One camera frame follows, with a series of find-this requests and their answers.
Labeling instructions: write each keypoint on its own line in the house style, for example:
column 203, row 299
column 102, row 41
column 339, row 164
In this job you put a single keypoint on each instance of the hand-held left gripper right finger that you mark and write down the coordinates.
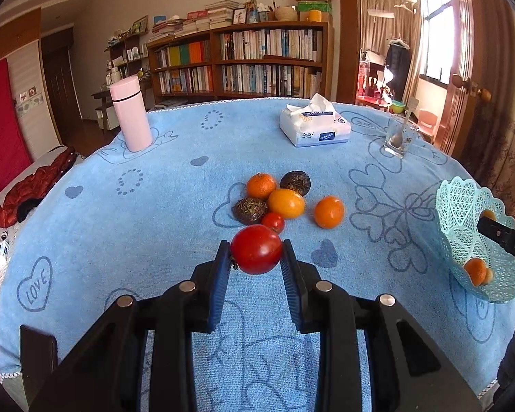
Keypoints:
column 291, row 279

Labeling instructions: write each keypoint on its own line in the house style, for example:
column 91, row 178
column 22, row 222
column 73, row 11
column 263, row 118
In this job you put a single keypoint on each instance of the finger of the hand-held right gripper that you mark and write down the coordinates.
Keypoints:
column 502, row 237

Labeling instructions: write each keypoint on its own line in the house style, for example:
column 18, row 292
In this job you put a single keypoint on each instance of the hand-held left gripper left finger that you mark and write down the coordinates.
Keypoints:
column 221, row 279

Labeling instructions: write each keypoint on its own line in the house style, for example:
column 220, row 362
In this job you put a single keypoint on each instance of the orange mandarin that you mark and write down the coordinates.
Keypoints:
column 488, row 215
column 475, row 271
column 261, row 185
column 329, row 211

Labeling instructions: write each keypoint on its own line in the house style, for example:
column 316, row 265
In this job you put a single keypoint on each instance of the large red tomato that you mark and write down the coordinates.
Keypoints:
column 256, row 249

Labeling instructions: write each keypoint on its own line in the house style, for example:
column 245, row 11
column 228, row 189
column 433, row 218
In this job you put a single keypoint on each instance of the teal plastic lattice basket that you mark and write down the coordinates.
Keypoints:
column 459, row 206

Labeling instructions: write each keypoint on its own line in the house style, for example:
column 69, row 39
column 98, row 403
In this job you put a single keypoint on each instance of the small red tomato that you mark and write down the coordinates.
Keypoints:
column 274, row 222

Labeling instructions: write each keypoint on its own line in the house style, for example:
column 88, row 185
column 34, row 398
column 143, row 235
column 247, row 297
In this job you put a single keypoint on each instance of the dark brown passion fruit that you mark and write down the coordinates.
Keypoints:
column 295, row 183
column 249, row 211

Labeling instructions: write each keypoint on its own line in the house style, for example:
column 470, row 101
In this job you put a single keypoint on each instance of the yellow-orange orange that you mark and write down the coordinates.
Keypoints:
column 286, row 203

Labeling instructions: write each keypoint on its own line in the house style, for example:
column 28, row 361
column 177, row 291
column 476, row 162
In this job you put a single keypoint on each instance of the blue printed tablecloth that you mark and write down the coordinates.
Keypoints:
column 133, row 231

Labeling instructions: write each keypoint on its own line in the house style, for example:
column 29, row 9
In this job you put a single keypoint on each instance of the clear drinking glass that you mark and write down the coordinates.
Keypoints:
column 397, row 148

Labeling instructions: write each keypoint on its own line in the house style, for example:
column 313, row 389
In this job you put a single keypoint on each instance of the white tissue pack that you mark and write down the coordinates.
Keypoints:
column 313, row 131

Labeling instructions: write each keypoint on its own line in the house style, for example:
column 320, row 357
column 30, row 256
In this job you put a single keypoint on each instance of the metal spoon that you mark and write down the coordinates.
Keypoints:
column 405, row 122

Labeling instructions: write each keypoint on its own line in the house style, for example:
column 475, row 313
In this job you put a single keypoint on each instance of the pink thermos bottle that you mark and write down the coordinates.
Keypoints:
column 131, row 116

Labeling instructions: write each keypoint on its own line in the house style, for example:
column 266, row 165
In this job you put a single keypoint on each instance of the red wooden chair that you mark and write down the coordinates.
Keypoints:
column 371, row 81

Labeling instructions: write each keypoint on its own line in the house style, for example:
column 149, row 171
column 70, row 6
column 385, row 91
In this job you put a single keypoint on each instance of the red quilted jacket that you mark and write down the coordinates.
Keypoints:
column 34, row 184

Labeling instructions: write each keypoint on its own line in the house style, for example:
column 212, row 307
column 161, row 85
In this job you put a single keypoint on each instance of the wooden door with knob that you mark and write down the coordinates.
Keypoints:
column 455, row 30

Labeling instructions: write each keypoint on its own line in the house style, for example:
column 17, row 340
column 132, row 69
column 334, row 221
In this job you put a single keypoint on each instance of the window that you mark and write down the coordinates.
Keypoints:
column 437, row 30

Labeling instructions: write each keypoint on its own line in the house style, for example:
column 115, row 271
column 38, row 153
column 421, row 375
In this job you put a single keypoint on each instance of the wooden bookshelf with books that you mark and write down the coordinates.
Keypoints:
column 327, row 64

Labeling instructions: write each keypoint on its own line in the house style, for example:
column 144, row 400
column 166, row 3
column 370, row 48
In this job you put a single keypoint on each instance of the small wooden shelf unit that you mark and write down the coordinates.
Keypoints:
column 126, row 58

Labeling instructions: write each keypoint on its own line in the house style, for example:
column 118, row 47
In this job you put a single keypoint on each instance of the stacks of books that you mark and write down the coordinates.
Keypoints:
column 193, row 23

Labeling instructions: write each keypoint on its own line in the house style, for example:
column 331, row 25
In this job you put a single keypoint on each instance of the yellow mug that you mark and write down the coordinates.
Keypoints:
column 313, row 16

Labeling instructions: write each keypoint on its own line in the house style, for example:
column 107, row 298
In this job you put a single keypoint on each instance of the woven wicker basket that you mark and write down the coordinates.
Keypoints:
column 286, row 13

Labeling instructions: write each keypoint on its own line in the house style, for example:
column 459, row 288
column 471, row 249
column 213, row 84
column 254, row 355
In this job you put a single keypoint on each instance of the green cardboard box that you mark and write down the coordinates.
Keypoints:
column 313, row 6

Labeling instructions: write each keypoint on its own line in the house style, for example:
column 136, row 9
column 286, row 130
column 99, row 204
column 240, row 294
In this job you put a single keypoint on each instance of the wooden door frame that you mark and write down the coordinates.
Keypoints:
column 348, row 30

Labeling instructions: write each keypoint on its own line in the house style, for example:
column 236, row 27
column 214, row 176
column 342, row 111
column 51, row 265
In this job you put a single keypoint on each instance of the small picture frame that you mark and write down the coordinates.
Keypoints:
column 239, row 16

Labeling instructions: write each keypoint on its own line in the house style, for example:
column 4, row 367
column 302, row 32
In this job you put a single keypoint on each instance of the red wall panel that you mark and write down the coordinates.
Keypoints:
column 2, row 128

